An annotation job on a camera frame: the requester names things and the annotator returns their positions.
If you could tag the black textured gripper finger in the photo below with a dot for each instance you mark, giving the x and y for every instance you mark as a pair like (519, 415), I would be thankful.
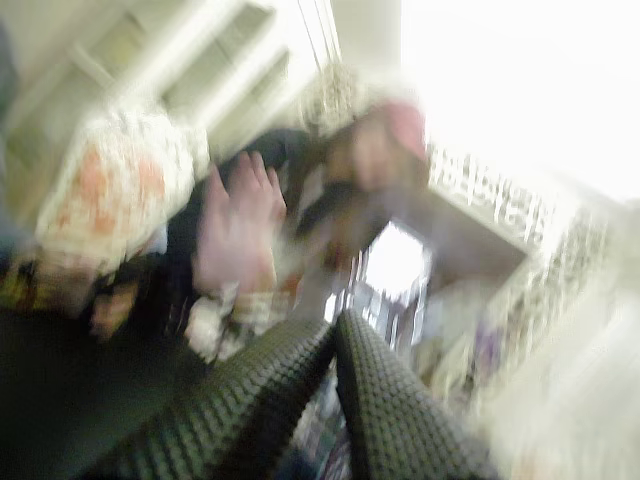
(395, 415)
(225, 415)

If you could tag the person's bare hand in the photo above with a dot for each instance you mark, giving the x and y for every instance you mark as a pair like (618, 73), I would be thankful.
(235, 235)

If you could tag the white orange floral cloth bundle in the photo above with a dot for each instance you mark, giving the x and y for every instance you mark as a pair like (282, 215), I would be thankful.
(115, 195)

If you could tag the person's head with pink cap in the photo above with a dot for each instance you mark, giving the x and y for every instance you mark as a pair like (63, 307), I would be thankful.
(370, 150)

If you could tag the white shelf unit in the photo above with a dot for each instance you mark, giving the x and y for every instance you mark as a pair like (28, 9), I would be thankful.
(165, 55)

